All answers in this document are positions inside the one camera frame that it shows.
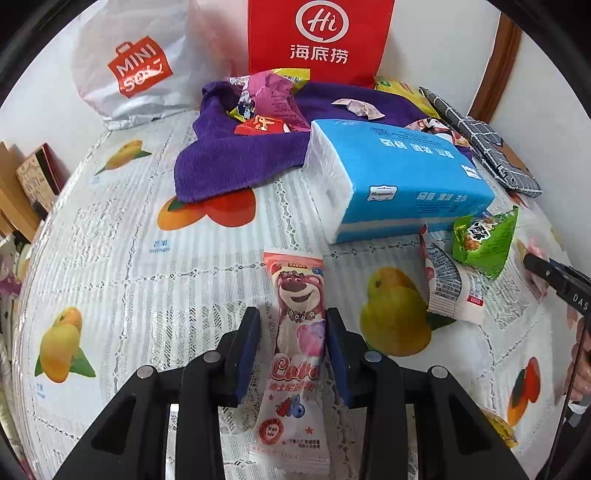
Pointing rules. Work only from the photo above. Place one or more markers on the white snack packet red label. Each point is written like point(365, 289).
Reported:
point(455, 286)

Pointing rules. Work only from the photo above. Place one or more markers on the pale pink snack packet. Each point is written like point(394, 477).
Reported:
point(535, 288)

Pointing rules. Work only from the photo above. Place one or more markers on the white plastic shopping bag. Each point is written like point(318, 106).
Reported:
point(138, 55)

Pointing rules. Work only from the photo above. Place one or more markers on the purple towel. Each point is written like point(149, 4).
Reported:
point(207, 157)

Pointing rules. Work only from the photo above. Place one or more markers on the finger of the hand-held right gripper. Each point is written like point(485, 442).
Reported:
point(547, 270)

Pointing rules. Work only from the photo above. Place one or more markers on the pink bear snack packet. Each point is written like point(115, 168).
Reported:
point(295, 295)

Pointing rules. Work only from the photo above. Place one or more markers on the blue tissue pack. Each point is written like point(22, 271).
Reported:
point(406, 184)

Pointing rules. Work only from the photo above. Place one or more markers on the person's right hand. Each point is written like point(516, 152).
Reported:
point(579, 364)

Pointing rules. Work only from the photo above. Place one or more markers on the grey checked cloth with star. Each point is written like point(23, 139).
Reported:
point(489, 138)

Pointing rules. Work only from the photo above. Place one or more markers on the patterned brown box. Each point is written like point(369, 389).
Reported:
point(39, 180)

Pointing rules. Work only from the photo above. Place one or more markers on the cartoon print snack packet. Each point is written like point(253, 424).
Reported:
point(434, 131)

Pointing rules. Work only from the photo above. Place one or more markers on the small pink candy wrapper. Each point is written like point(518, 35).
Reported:
point(358, 108)

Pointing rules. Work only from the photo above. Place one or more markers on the yellow chips bag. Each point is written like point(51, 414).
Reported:
point(401, 90)

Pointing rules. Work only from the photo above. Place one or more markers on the green triangular snack packet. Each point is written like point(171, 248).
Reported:
point(485, 240)

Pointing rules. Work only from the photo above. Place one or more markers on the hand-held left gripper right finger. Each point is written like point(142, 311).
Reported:
point(339, 364)

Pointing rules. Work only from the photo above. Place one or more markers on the fruit print tablecloth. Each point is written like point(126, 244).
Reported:
point(138, 258)

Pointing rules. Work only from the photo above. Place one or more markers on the red paper bag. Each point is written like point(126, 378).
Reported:
point(318, 37)

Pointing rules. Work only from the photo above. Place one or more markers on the wooden door frame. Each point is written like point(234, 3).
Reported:
point(498, 64)

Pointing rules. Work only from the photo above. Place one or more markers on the cardboard boxes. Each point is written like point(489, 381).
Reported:
point(14, 198)

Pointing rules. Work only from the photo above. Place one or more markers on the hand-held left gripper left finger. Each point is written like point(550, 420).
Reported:
point(247, 360)

